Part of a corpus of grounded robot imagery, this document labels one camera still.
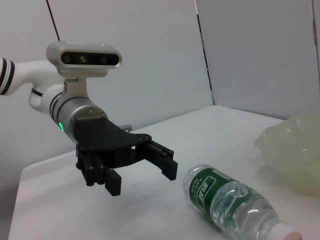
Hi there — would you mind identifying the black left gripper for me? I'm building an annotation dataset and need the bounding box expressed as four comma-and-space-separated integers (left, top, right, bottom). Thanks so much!
70, 116, 179, 197

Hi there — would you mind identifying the clear water bottle green label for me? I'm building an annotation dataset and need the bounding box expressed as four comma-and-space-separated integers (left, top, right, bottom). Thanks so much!
182, 163, 305, 240

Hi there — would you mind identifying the pale green glass fruit plate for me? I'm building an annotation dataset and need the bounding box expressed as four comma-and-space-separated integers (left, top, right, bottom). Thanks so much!
254, 113, 320, 196

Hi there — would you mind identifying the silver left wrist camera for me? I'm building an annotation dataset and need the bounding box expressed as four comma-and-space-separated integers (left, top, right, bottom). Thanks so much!
46, 40, 123, 101

